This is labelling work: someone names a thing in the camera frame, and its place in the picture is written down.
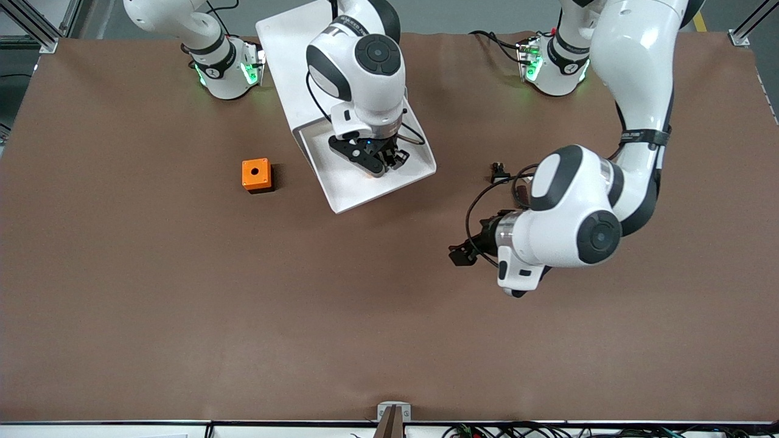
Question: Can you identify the white plastic drawer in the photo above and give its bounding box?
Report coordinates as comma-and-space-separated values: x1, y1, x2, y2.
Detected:
294, 100, 437, 215

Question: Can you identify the white drawer cabinet shell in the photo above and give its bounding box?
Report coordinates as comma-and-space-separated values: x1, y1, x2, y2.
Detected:
256, 0, 407, 131

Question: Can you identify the brown table mat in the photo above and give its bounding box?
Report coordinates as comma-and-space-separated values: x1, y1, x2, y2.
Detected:
0, 30, 779, 423

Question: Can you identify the brown pole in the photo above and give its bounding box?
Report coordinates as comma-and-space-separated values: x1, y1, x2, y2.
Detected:
372, 406, 406, 438

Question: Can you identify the orange push-button enclosure box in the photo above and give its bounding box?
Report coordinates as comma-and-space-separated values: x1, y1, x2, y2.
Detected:
242, 158, 274, 194

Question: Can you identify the black left base cable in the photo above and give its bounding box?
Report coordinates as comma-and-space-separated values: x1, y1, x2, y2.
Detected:
469, 29, 530, 64

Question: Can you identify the black base cable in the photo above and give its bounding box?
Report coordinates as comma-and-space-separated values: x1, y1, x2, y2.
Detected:
206, 0, 241, 38
469, 29, 530, 64

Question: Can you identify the grey metal bracket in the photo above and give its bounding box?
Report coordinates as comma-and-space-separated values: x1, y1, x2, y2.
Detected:
377, 401, 412, 422

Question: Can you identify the black cable bundle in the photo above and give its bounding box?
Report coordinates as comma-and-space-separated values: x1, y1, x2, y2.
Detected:
441, 422, 779, 438

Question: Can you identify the black right base cable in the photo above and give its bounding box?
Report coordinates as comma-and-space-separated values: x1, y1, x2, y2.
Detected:
206, 0, 241, 38

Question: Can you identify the white table edge rail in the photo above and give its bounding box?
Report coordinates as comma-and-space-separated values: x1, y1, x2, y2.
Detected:
0, 420, 779, 438

